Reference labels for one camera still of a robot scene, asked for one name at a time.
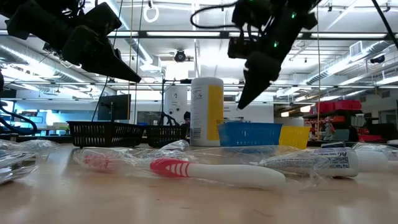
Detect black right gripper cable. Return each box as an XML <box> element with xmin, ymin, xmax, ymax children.
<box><xmin>190</xmin><ymin>2</ymin><xmax>241</xmax><ymax>30</ymax></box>

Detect black dome camera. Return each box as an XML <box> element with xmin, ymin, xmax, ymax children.
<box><xmin>174</xmin><ymin>49</ymin><xmax>187</xmax><ymax>63</ymax></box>

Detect white machine cabinet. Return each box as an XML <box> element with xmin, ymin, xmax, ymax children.
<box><xmin>164</xmin><ymin>85</ymin><xmax>189</xmax><ymax>124</ymax></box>

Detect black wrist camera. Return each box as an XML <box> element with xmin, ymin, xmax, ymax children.
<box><xmin>83</xmin><ymin>2</ymin><xmax>123</xmax><ymax>37</ymax></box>
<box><xmin>228</xmin><ymin>36</ymin><xmax>259</xmax><ymax>60</ymax></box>

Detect white toothpaste tube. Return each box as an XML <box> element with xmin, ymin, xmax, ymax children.
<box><xmin>259</xmin><ymin>147</ymin><xmax>389</xmax><ymax>179</ymax></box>

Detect blue plastic basket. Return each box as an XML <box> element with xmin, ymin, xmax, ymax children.
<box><xmin>218</xmin><ymin>123</ymin><xmax>284</xmax><ymax>147</ymax></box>

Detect black plastic basket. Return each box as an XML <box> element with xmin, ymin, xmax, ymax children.
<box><xmin>145</xmin><ymin>124</ymin><xmax>189</xmax><ymax>148</ymax></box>
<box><xmin>67</xmin><ymin>121</ymin><xmax>146</xmax><ymax>148</ymax></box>

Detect white yellow wipes canister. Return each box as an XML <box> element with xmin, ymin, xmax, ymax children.
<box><xmin>190</xmin><ymin>77</ymin><xmax>224</xmax><ymax>147</ymax></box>

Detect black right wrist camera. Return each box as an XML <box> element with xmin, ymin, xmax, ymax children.
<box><xmin>228</xmin><ymin>36</ymin><xmax>259</xmax><ymax>60</ymax></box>

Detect black frame bar with lights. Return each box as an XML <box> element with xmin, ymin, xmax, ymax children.
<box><xmin>107</xmin><ymin>30</ymin><xmax>398</xmax><ymax>40</ymax></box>

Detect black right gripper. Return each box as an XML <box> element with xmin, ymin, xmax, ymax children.
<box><xmin>237</xmin><ymin>6</ymin><xmax>318</xmax><ymax>110</ymax></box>

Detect silver nail clipper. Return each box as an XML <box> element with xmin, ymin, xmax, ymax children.
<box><xmin>160</xmin><ymin>139</ymin><xmax>190</xmax><ymax>152</ymax></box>

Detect red storage bins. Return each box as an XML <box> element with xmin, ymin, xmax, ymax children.
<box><xmin>315</xmin><ymin>99</ymin><xmax>363</xmax><ymax>114</ymax></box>

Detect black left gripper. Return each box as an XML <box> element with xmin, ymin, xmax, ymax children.
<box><xmin>6</xmin><ymin>0</ymin><xmax>142</xmax><ymax>83</ymax></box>

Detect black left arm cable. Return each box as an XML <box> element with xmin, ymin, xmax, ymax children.
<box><xmin>0</xmin><ymin>70</ymin><xmax>39</xmax><ymax>136</ymax></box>

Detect black hanging cable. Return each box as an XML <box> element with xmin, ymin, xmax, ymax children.
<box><xmin>91</xmin><ymin>0</ymin><xmax>124</xmax><ymax>122</ymax></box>

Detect white hanging ring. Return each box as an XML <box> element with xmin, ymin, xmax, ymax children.
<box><xmin>142</xmin><ymin>4</ymin><xmax>160</xmax><ymax>23</ymax></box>

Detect yellow plastic basket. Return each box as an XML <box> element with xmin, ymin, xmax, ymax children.
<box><xmin>279</xmin><ymin>126</ymin><xmax>312</xmax><ymax>150</ymax></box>

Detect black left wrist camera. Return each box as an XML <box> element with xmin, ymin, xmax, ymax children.
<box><xmin>83</xmin><ymin>2</ymin><xmax>123</xmax><ymax>37</ymax></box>

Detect red white toothbrush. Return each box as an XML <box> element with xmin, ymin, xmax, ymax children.
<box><xmin>73</xmin><ymin>147</ymin><xmax>287</xmax><ymax>190</ymax></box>

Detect person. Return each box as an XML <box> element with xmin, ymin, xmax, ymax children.
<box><xmin>182</xmin><ymin>111</ymin><xmax>192</xmax><ymax>139</ymax></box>

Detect black monitor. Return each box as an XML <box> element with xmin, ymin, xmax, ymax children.
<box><xmin>98</xmin><ymin>94</ymin><xmax>132</xmax><ymax>122</ymax></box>

